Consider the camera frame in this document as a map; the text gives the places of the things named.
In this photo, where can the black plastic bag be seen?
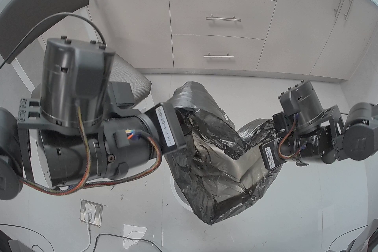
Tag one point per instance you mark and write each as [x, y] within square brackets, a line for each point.
[212, 156]

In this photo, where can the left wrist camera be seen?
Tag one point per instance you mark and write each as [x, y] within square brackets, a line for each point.
[123, 94]

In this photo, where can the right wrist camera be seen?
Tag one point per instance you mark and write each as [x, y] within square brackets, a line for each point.
[282, 121]

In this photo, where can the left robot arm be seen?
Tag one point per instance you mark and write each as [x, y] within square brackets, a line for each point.
[71, 88]

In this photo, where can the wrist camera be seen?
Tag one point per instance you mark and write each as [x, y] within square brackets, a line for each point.
[282, 121]
[123, 94]

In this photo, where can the grey chair with white legs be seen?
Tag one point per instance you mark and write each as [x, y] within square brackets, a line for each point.
[38, 2]

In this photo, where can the white trash bin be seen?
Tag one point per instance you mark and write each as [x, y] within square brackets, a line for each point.
[180, 199]

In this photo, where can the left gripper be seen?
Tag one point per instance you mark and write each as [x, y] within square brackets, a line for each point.
[133, 144]

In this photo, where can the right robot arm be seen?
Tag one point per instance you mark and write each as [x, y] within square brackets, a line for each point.
[360, 138]

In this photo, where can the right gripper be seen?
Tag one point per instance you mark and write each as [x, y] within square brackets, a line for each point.
[310, 149]

